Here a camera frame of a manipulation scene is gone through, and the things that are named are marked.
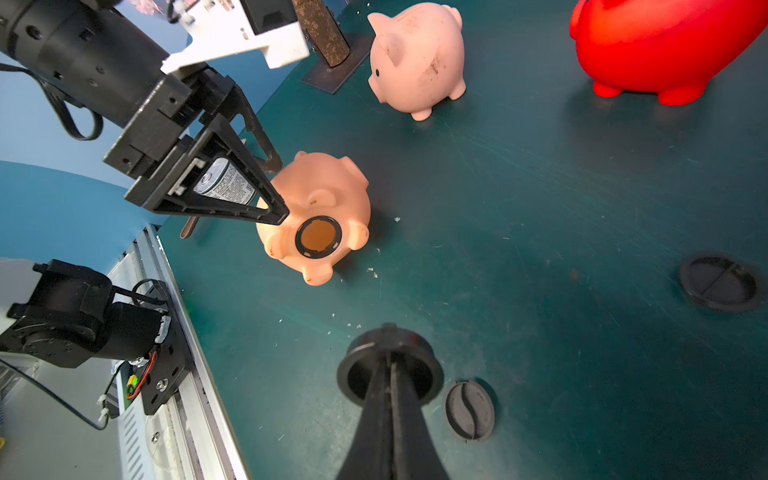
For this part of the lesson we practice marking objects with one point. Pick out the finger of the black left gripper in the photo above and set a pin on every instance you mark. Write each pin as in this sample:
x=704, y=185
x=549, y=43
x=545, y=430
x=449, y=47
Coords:
x=273, y=162
x=212, y=175

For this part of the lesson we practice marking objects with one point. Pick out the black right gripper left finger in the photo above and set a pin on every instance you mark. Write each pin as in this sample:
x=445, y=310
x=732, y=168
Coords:
x=370, y=455

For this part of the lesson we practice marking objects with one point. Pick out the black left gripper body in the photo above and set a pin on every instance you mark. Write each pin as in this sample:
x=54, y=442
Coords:
x=98, y=60

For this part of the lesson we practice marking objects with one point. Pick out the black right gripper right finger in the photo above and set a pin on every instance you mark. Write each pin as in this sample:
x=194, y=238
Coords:
x=414, y=454

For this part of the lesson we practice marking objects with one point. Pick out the peach piggy bank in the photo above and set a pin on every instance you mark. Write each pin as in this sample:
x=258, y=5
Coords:
x=329, y=215

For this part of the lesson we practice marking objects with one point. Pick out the pink piggy bank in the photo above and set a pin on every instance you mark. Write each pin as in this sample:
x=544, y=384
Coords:
x=417, y=58

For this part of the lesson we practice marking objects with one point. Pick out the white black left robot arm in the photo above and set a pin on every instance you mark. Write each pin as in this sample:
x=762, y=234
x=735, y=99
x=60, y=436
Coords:
x=66, y=314

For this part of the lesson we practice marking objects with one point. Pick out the red piggy bank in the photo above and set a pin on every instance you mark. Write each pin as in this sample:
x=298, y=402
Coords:
x=671, y=49

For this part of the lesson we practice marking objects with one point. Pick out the pink cherry blossom tree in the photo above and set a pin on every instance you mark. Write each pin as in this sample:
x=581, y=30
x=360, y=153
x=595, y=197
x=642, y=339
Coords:
x=322, y=31

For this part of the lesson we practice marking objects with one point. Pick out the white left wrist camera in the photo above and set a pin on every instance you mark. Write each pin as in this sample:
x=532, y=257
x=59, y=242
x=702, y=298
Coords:
x=220, y=29

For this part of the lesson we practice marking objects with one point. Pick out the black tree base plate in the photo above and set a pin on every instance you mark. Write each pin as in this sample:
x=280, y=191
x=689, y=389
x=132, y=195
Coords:
x=330, y=79

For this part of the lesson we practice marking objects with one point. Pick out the aluminium front rail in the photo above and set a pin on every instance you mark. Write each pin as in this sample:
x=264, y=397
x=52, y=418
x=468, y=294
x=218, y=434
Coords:
x=189, y=437

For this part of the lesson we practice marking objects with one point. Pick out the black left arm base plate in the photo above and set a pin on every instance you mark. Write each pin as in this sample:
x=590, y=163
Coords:
x=173, y=361

